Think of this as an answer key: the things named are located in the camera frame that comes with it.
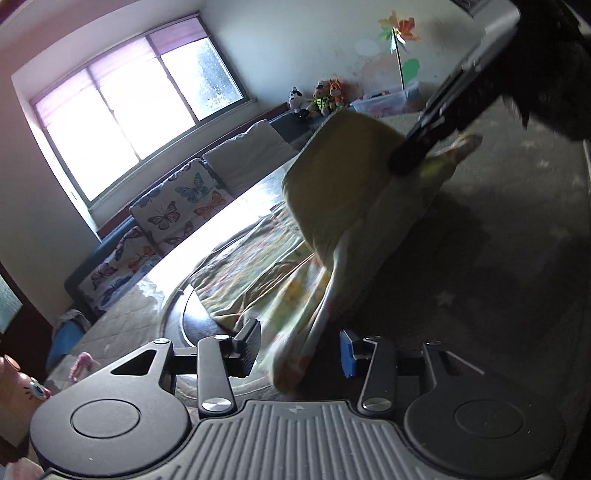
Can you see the pink bottle with cartoon eyes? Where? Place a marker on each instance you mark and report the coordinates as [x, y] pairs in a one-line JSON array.
[[18, 397]]

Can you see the brown bear plush toy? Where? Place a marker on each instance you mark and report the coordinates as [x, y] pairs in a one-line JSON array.
[[322, 99]]

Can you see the long butterfly print cushion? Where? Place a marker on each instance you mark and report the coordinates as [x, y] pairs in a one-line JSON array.
[[115, 267]]

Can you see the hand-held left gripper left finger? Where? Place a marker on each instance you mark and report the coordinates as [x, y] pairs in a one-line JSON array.
[[247, 348]]

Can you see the blue sofa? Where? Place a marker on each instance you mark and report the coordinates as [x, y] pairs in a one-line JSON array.
[[81, 272]]

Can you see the window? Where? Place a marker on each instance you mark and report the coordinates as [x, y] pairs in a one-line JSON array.
[[120, 110]]

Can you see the black and white plush toy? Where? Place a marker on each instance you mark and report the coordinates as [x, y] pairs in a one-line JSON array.
[[296, 101]]

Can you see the clear plastic storage box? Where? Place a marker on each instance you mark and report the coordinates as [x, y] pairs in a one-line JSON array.
[[388, 101]]

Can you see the yellow printed child's jacket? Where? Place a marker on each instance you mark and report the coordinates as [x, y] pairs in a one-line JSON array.
[[341, 184]]

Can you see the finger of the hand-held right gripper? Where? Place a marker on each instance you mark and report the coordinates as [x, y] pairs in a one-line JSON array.
[[415, 154]]

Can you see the small pink toy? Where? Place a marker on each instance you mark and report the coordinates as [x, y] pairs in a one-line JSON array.
[[83, 367]]

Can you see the paper pinwheel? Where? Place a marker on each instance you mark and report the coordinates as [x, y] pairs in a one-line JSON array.
[[399, 30]]

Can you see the plain grey cushion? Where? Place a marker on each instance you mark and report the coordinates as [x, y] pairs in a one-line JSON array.
[[244, 157]]

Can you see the orange fox plush toy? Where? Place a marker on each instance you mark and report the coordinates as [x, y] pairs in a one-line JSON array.
[[337, 92]]

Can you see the square butterfly print cushion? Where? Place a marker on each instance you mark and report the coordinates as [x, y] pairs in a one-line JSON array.
[[180, 207]]

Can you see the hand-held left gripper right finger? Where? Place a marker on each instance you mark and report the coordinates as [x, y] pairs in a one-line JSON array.
[[347, 354]]

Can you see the blue and grey cloth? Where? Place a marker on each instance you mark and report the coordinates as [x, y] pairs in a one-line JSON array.
[[64, 337]]

